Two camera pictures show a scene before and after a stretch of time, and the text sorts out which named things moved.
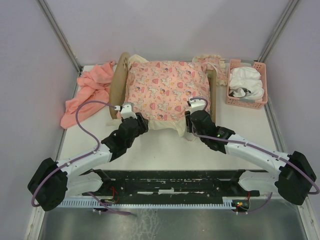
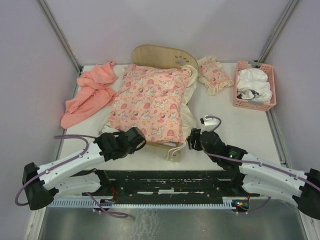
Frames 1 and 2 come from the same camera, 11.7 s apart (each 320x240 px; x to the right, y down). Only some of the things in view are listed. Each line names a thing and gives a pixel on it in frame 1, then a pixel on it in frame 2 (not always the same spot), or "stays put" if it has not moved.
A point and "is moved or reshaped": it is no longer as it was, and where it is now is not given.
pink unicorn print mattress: [160, 91] is moved or reshaped
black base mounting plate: [171, 185] stays put
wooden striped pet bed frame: [118, 82] → [167, 56]
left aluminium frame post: [49, 15] stays put
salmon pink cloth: [94, 85] stays put
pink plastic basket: [261, 67] → [256, 106]
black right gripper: [188, 121] → [194, 135]
